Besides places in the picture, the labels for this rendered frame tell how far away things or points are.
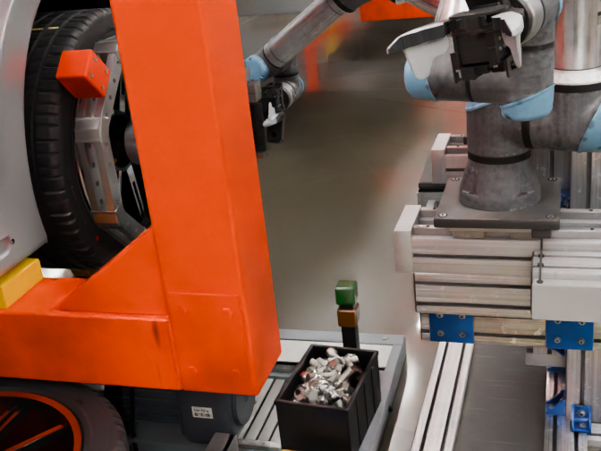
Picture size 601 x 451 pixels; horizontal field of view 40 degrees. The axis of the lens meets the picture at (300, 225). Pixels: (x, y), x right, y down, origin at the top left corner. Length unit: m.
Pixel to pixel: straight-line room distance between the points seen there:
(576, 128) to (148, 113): 0.72
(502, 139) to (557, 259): 0.24
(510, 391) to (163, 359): 0.90
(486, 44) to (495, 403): 1.21
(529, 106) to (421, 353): 1.56
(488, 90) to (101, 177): 0.98
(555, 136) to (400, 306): 1.56
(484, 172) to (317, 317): 1.48
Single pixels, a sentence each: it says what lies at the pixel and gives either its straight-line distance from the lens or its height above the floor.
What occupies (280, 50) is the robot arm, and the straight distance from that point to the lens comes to 2.26.
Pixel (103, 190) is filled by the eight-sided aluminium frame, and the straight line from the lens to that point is 1.97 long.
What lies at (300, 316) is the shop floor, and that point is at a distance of 2.95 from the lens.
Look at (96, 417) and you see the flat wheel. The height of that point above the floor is 0.50.
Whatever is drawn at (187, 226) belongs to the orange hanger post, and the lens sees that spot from 1.48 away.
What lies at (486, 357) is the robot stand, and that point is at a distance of 2.27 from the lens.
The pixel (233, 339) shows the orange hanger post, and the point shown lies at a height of 0.65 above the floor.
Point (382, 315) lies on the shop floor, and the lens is 2.90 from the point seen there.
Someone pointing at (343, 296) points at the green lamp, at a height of 0.64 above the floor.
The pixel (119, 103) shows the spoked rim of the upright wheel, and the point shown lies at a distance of 2.18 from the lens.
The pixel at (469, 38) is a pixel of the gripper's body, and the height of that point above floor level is 1.22.
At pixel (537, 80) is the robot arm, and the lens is 1.23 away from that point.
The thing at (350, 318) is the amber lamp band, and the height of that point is 0.59.
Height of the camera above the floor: 1.41
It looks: 22 degrees down
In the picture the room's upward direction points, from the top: 6 degrees counter-clockwise
